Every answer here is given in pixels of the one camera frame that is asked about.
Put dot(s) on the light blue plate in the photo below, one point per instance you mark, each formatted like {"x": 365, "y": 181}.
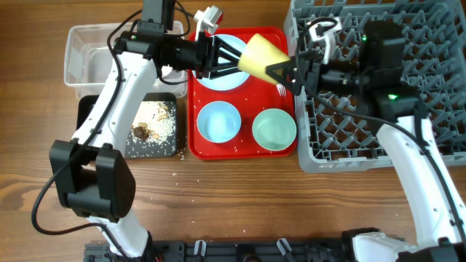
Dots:
{"x": 231, "y": 81}

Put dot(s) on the light blue bowl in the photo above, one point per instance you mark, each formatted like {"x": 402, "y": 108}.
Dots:
{"x": 219, "y": 122}

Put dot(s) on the yellow plastic cup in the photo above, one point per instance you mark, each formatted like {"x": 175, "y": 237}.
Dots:
{"x": 258, "y": 54}

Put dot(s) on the food scraps and rice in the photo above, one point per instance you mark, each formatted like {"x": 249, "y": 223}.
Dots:
{"x": 154, "y": 125}

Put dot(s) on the black plastic bin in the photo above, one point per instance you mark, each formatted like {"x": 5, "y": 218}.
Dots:
{"x": 153, "y": 149}

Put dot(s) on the white plastic fork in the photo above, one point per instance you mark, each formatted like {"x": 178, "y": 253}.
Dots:
{"x": 281, "y": 90}

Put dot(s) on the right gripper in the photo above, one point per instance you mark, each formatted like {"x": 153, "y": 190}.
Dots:
{"x": 289, "y": 75}

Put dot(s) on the black mounting rail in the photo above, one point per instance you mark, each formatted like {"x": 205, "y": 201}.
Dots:
{"x": 327, "y": 249}

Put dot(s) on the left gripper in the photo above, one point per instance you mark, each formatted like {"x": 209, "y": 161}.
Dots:
{"x": 204, "y": 66}

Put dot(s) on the red serving tray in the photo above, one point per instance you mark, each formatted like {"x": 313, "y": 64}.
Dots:
{"x": 250, "y": 98}

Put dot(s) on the clear plastic bin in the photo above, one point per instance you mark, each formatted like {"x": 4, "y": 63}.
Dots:
{"x": 88, "y": 62}

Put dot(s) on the mint green bowl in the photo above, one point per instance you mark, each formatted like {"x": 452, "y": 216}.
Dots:
{"x": 274, "y": 129}

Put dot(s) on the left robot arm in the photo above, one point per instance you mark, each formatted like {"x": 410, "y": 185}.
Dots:
{"x": 90, "y": 173}

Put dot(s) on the grey dishwasher rack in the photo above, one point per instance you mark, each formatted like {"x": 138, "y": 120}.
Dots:
{"x": 433, "y": 61}

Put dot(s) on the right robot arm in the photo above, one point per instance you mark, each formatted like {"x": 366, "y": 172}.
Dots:
{"x": 399, "y": 120}

